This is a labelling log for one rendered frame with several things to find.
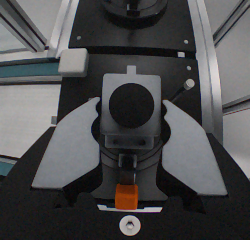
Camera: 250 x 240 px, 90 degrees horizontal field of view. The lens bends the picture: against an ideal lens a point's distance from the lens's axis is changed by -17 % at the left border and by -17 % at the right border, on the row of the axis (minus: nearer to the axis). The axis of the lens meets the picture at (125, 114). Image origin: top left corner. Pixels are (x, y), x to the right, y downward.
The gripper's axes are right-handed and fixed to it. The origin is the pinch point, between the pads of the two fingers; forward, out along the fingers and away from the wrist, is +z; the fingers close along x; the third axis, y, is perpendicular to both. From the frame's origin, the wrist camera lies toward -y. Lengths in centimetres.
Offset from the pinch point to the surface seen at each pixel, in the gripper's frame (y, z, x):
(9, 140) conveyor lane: 15.3, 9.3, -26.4
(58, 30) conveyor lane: -5.1, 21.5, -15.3
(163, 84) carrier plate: 3.2, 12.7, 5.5
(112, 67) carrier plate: 1.2, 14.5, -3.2
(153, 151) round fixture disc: 10.0, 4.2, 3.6
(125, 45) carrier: -2.0, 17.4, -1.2
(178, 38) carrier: -3.8, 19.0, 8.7
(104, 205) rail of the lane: 19.0, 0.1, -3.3
